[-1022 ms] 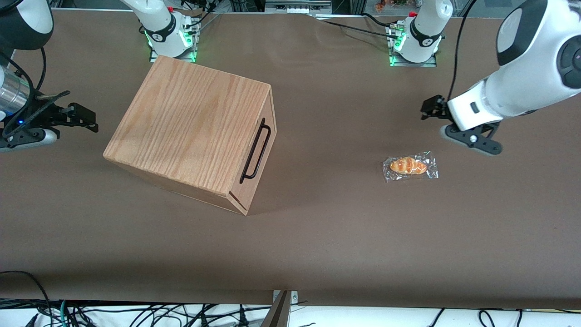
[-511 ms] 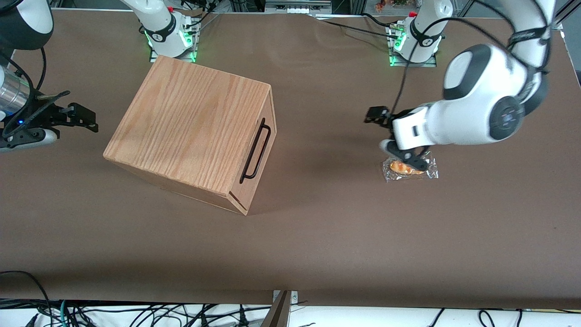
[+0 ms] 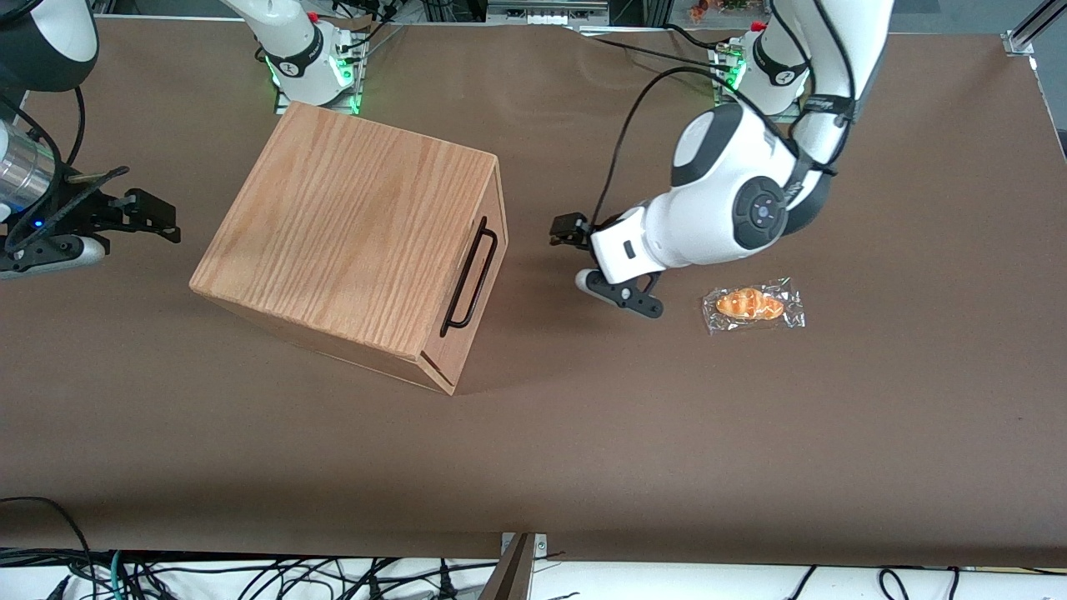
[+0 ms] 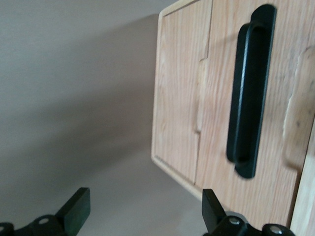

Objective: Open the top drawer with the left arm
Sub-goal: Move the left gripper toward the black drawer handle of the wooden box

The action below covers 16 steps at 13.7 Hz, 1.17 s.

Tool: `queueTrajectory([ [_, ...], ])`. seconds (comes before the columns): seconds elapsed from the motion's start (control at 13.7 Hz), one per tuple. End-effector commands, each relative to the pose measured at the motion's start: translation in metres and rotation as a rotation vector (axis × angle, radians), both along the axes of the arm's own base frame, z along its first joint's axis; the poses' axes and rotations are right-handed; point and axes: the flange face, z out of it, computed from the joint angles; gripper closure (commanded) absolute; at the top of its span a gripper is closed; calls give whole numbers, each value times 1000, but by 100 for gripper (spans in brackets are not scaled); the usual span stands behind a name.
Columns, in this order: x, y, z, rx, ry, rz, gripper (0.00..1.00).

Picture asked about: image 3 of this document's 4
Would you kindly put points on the aluminium frame profile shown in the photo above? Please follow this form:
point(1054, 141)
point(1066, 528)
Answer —
point(1029, 29)

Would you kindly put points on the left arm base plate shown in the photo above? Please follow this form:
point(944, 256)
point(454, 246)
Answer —
point(723, 83)

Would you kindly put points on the brown table cover sheet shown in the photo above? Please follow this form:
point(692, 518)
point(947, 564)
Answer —
point(667, 433)

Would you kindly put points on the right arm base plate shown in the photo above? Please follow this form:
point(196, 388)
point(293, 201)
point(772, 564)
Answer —
point(333, 106)

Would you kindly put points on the light wooden drawer cabinet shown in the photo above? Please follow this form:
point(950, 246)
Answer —
point(333, 225)

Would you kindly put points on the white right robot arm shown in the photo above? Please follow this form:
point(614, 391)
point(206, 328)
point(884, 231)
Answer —
point(292, 42)

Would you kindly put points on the silver metal bracket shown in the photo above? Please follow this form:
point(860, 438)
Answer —
point(540, 543)

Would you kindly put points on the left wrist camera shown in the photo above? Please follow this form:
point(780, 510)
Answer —
point(621, 293)

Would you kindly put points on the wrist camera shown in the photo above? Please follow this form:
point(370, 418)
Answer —
point(58, 252)
point(621, 293)

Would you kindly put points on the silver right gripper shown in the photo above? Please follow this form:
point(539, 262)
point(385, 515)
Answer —
point(82, 209)

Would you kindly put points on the plastic-wrapped bread roll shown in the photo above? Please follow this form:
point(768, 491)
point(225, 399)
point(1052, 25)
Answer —
point(750, 304)

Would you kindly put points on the dark slanted post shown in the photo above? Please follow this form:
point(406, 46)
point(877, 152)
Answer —
point(508, 579)

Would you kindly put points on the orange background objects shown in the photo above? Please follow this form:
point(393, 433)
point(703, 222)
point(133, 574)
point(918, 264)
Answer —
point(717, 8)

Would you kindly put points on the wooden drawer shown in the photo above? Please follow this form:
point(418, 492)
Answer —
point(457, 354)

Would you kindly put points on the grey background device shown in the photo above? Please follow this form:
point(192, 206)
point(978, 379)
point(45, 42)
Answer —
point(546, 10)

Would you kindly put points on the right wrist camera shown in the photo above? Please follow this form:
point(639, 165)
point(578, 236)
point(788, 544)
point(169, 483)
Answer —
point(58, 252)

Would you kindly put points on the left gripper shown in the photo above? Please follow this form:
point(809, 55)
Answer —
point(570, 229)

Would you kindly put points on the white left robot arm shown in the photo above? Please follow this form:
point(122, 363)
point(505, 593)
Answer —
point(717, 217)

